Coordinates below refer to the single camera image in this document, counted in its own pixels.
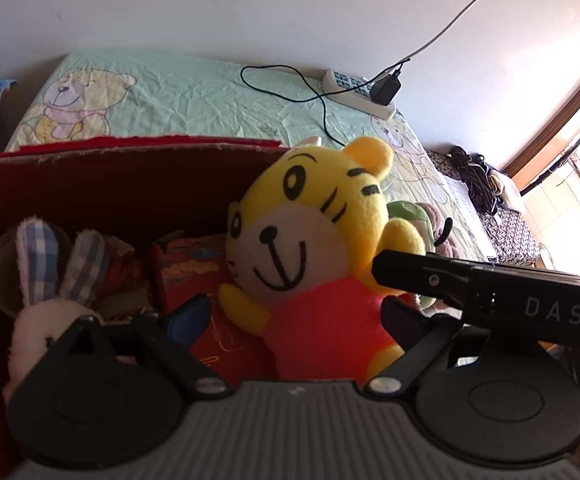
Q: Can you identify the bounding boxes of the white plush rabbit plaid ears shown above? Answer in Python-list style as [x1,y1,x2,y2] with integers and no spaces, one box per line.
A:
[3,217,108,402]

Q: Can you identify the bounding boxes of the yellow tiger plush red shirt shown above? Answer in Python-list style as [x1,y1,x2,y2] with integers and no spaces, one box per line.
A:
[218,136,419,385]

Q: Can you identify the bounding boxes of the pink-brown teddy bear plush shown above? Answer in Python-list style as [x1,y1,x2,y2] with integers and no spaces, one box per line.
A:
[418,203,464,259]

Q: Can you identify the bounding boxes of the red gift bag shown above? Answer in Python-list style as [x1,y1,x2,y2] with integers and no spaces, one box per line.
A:
[152,233,277,388]

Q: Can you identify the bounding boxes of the dark patterned cloth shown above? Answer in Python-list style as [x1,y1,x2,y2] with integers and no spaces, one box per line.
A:
[427,146,540,266]

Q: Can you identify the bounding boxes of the beige folded cloth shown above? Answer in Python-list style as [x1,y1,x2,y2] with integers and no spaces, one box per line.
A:
[488,169,524,212]

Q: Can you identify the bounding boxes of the green bean plush toy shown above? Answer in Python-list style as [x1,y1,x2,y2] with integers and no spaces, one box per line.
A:
[387,199,454,311]

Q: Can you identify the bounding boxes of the red cardboard box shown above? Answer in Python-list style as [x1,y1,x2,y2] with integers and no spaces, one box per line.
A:
[0,136,283,479]

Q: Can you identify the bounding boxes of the white paper booklet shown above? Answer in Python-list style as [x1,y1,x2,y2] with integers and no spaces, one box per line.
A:
[444,177,497,261]

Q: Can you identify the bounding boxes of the white power strip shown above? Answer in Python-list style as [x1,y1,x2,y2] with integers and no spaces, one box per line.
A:
[321,70,396,120]

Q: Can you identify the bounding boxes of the green yellow cartoon bedsheet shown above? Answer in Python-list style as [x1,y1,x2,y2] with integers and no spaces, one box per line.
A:
[6,50,484,260]

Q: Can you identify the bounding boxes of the black charger adapter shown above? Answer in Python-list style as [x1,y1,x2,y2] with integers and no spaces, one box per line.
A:
[369,74,401,106]

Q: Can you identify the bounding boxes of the wooden door frame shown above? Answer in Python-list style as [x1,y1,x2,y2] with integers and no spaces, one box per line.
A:
[504,84,580,190]

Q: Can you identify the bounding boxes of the black coiled cord bundle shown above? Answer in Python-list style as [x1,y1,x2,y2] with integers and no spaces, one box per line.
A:
[448,145,502,216]

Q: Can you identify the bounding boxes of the black charging cable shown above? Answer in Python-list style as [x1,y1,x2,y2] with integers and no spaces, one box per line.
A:
[239,57,411,149]

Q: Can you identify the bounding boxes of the white power strip cord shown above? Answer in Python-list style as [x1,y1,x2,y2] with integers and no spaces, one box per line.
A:
[359,0,536,85]

